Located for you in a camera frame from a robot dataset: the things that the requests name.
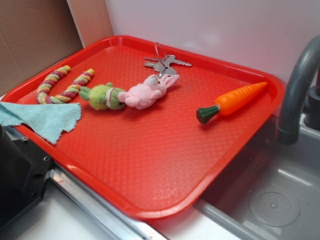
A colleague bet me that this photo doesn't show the silver keys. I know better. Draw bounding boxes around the silver keys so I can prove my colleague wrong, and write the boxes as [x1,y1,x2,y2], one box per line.
[144,42,193,77]

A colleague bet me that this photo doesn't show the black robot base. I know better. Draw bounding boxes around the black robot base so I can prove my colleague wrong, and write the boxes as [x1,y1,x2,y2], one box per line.
[0,126,53,231]

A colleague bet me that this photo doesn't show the red plastic tray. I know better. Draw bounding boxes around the red plastic tray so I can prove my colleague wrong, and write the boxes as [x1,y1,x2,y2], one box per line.
[17,45,284,220]

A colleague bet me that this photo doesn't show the pink plush bunny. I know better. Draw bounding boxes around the pink plush bunny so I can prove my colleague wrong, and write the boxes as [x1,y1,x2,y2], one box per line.
[118,74,180,110]

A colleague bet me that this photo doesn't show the green plush toy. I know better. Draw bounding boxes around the green plush toy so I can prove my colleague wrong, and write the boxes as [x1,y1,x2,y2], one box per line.
[79,82,125,111]

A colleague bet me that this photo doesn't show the orange plastic carrot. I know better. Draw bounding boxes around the orange plastic carrot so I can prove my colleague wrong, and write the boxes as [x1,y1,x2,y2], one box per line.
[196,82,268,125]

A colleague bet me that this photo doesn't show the light blue cloth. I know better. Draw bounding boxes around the light blue cloth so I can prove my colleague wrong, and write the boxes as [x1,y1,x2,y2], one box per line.
[0,102,82,145]

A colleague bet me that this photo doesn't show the grey sink basin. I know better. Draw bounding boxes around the grey sink basin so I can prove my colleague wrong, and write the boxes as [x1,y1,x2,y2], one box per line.
[195,117,320,240]

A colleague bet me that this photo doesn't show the brown cardboard panel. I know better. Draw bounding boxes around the brown cardboard panel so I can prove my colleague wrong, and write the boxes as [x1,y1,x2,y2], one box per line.
[0,0,83,95]

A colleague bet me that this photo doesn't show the grey faucet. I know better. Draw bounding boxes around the grey faucet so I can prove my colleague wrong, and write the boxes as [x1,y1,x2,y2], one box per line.
[276,35,320,145]

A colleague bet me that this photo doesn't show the multicolour twisted rope toy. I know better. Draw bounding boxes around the multicolour twisted rope toy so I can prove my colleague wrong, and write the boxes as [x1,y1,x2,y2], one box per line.
[36,65,95,105]

